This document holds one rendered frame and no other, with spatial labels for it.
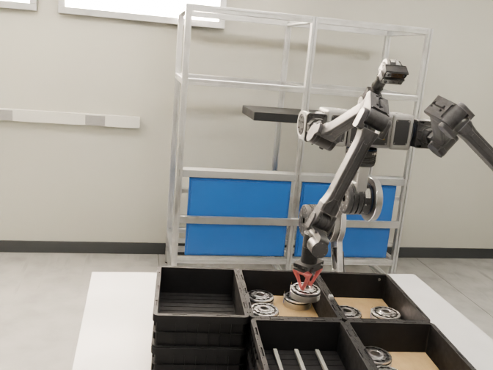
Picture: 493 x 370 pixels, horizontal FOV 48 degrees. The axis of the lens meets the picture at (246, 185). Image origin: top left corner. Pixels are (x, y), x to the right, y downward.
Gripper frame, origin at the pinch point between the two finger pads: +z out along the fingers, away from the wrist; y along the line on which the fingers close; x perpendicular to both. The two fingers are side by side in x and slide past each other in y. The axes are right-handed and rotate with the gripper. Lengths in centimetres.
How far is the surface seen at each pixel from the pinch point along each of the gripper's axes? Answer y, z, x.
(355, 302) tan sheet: 26.2, 12.7, -7.5
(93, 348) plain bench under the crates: -52, 25, 50
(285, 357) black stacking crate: -26.8, 11.8, -11.0
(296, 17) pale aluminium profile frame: 158, -98, 121
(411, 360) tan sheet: 1.7, 11.8, -40.2
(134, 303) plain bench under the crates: -19, 26, 67
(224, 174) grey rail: 125, 8, 145
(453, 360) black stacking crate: -2, 4, -53
